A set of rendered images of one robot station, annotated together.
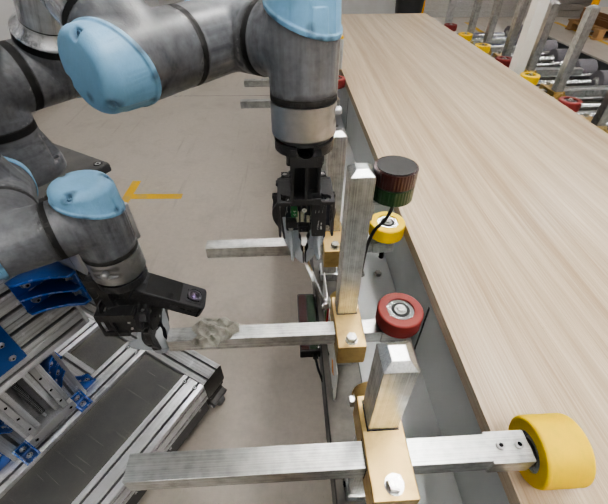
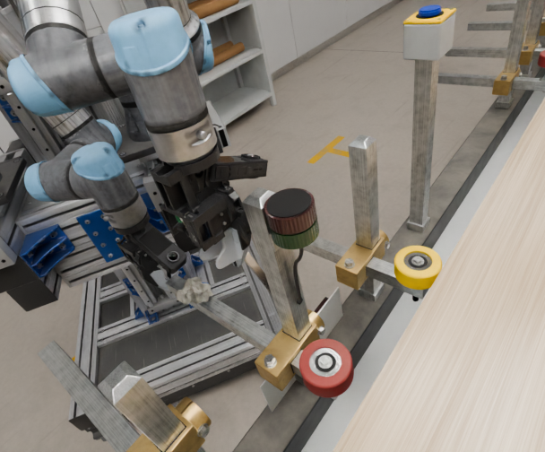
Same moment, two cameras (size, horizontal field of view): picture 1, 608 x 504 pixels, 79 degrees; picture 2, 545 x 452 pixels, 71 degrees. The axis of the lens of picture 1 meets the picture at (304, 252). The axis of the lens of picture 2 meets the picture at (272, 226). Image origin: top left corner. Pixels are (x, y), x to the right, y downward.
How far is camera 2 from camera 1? 45 cm
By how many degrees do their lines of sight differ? 39
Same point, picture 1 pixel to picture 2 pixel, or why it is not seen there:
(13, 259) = (51, 191)
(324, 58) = (149, 91)
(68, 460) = (168, 335)
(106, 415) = (203, 319)
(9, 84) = not seen: hidden behind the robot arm
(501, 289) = (479, 419)
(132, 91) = (38, 105)
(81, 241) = (84, 191)
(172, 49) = (66, 75)
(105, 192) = (95, 162)
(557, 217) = not seen: outside the picture
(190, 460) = (65, 366)
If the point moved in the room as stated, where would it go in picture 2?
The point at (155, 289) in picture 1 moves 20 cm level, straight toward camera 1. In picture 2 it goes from (147, 240) to (91, 327)
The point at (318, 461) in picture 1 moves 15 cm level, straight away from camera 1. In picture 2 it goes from (108, 427) to (200, 350)
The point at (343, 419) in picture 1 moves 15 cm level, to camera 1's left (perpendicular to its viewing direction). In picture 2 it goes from (263, 433) to (213, 386)
